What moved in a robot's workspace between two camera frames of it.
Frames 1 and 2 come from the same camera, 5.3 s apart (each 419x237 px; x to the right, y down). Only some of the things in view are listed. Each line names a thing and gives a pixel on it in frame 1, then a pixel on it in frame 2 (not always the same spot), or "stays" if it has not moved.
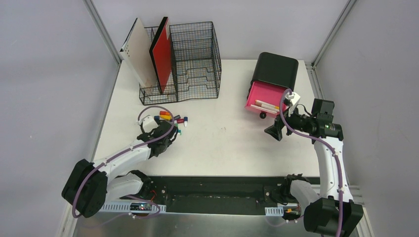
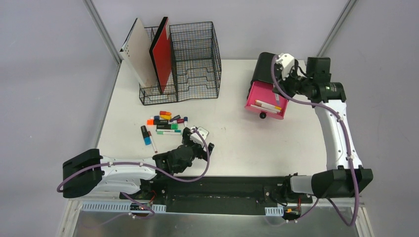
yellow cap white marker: x=270 y=106 stays
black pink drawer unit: x=273 y=74 stays
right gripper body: x=299 y=122 → x=293 y=84
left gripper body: x=166 y=135 → x=199 y=149
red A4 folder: x=160 y=51 stays
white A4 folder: x=136 y=53 stays
